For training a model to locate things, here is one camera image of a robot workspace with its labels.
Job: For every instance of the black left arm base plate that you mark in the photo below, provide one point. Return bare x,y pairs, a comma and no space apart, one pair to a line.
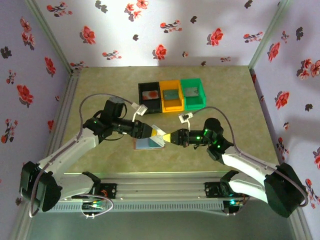
111,191

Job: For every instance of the control board with green light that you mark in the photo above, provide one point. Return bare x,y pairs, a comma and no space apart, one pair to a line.
93,206
233,203

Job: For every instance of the yellow plastic bin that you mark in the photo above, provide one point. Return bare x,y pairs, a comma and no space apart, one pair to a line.
172,106

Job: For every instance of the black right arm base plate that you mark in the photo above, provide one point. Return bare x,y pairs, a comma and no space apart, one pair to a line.
211,190

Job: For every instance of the teal AION VIP card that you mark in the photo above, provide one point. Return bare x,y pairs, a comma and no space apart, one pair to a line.
157,143
171,94

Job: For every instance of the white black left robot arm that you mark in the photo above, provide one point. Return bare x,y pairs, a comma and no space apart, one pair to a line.
67,152

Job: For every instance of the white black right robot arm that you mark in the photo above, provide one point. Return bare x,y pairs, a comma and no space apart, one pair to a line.
245,162

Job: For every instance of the black plastic bin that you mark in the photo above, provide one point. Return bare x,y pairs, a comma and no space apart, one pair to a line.
150,107

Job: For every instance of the red white card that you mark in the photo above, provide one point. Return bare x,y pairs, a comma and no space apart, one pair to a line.
150,95

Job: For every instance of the grey card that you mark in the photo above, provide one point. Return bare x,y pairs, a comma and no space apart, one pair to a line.
191,91

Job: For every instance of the aluminium corner post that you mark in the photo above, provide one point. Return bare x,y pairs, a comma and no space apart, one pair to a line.
50,35
268,35

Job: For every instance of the aluminium frame rail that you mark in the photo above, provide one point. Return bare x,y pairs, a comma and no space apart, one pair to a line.
160,187

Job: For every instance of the green plastic bin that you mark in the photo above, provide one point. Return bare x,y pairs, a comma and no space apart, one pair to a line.
197,102

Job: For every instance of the aluminium table side rail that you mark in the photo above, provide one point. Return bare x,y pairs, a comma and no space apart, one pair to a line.
61,120

